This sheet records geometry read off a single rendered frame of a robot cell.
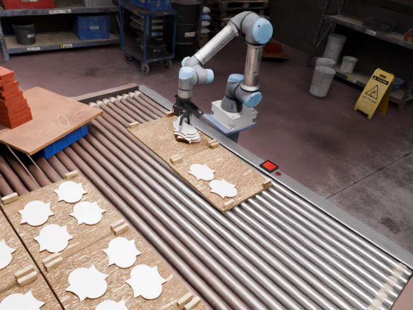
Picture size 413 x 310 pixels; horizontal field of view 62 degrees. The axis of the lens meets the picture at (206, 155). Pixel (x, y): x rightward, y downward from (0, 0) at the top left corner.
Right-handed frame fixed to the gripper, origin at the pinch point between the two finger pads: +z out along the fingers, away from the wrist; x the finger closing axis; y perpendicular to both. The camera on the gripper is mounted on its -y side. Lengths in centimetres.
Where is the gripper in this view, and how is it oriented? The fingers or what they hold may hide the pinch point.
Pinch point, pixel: (185, 128)
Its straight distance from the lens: 196.7
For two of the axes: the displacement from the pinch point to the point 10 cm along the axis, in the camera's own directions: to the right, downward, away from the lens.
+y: -8.9, -3.4, 3.0
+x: -4.4, 4.8, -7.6
